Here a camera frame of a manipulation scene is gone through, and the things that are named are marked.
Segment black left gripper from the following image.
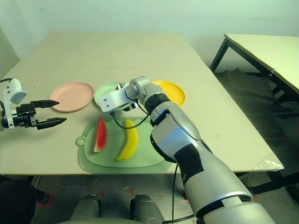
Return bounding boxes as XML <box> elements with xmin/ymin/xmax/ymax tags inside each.
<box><xmin>11</xmin><ymin>99</ymin><xmax>68</xmax><ymax>131</ymax></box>

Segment yellow toy banana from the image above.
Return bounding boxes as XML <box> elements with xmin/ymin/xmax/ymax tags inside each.
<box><xmin>114</xmin><ymin>119</ymin><xmax>139</xmax><ymax>161</ymax></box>

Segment red watermelon slice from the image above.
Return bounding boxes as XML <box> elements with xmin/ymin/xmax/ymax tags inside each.
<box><xmin>93</xmin><ymin>117</ymin><xmax>109</xmax><ymax>154</ymax></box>

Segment mint green plastic plate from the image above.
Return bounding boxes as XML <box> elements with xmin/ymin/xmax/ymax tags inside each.
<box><xmin>93</xmin><ymin>81</ymin><xmax>131</xmax><ymax>112</ymax></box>

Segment pink plastic plate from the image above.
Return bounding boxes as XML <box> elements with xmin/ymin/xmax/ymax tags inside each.
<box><xmin>49</xmin><ymin>81</ymin><xmax>94</xmax><ymax>113</ymax></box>

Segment yellow plastic plate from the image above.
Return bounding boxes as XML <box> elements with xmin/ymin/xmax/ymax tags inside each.
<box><xmin>151</xmin><ymin>80</ymin><xmax>187</xmax><ymax>107</ymax></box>

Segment green silicone cutting mat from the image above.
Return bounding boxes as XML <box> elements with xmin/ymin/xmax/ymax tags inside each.
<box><xmin>76</xmin><ymin>116</ymin><xmax>173</xmax><ymax>175</ymax></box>

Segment bystander black clothed leg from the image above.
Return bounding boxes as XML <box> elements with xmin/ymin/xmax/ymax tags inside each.
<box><xmin>0</xmin><ymin>174</ymin><xmax>51</xmax><ymax>224</ymax></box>

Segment beige side table black legs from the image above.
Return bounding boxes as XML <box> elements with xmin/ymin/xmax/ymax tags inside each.
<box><xmin>209</xmin><ymin>34</ymin><xmax>299</xmax><ymax>103</ymax></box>

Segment clear plastic film scrap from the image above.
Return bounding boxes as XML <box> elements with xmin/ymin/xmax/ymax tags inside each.
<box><xmin>254</xmin><ymin>153</ymin><xmax>285</xmax><ymax>172</ymax></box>

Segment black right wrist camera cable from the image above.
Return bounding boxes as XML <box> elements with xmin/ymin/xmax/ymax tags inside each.
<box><xmin>109</xmin><ymin>102</ymin><xmax>195</xmax><ymax>222</ymax></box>

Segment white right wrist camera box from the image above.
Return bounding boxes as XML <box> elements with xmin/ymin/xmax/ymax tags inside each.
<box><xmin>98</xmin><ymin>87</ymin><xmax>131</xmax><ymax>113</ymax></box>

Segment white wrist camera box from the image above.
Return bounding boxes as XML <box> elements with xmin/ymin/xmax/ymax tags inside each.
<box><xmin>2</xmin><ymin>78</ymin><xmax>28</xmax><ymax>130</ymax></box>
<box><xmin>98</xmin><ymin>87</ymin><xmax>131</xmax><ymax>113</ymax></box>

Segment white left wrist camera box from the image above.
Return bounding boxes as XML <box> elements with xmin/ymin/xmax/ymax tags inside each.
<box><xmin>2</xmin><ymin>78</ymin><xmax>28</xmax><ymax>130</ymax></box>

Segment black main table leg frame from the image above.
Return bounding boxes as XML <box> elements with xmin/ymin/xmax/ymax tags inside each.
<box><xmin>249</xmin><ymin>170</ymin><xmax>299</xmax><ymax>201</ymax></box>

